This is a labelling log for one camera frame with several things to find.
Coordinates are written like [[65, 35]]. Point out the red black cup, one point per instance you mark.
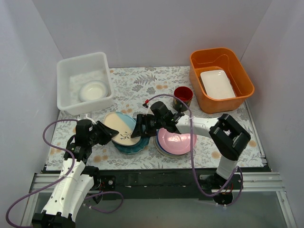
[[185, 94]]

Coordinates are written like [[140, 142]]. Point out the cream blue leaf plate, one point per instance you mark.
[[125, 125]]

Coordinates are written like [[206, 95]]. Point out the white rectangular plate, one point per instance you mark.
[[217, 85]]

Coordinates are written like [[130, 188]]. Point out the pink round plate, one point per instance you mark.
[[173, 143]]

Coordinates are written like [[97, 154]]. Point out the floral table mat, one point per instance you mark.
[[132, 86]]

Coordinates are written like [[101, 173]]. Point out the white translucent plastic bin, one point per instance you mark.
[[73, 73]]

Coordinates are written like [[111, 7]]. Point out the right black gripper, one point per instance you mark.
[[145, 124]]

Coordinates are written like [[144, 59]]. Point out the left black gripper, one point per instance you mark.
[[100, 134]]

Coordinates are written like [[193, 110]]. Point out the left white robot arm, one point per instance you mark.
[[76, 178]]

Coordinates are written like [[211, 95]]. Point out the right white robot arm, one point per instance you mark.
[[228, 135]]

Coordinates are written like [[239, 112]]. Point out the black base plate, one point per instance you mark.
[[167, 183]]

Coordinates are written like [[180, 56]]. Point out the teal scalloped plate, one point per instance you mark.
[[133, 149]]

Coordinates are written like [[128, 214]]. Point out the white deep round plate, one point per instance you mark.
[[93, 90]]

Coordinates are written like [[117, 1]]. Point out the orange plastic bin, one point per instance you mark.
[[219, 59]]

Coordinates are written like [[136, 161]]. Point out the aluminium rail frame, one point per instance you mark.
[[269, 182]]

